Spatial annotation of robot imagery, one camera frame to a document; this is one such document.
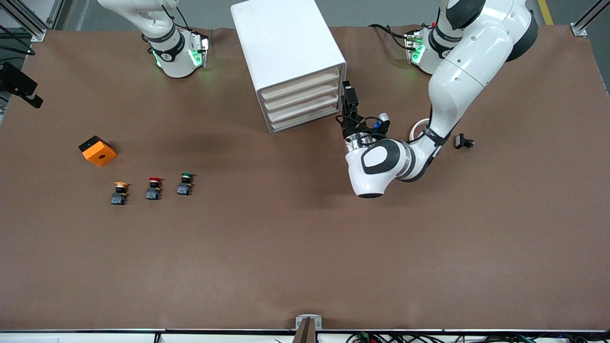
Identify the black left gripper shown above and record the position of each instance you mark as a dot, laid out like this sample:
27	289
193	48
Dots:
351	126

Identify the cream cabinet drawer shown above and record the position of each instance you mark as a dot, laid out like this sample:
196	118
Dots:
307	119
305	108
300	85
302	97

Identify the yellow push button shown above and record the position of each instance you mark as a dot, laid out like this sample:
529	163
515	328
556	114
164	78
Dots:
119	197

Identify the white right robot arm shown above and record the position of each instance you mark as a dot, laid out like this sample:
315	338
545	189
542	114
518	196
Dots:
171	57

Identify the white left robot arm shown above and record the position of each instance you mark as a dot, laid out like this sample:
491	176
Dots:
467	71

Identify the white drawer cabinet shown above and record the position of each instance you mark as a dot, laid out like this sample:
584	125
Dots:
281	43

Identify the red push button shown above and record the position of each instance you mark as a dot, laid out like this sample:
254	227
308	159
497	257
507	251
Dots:
153	193

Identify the green push button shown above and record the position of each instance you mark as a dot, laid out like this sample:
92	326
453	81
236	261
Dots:
184	189

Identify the orange box with hole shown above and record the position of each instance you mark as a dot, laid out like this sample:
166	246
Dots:
101	155

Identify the small black clip part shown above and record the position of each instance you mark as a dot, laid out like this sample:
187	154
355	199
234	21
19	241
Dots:
460	141

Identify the aluminium frame profile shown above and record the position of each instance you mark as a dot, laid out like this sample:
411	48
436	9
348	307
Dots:
40	34
579	29

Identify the grey metal bracket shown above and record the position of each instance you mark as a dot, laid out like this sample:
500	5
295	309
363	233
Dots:
299	324

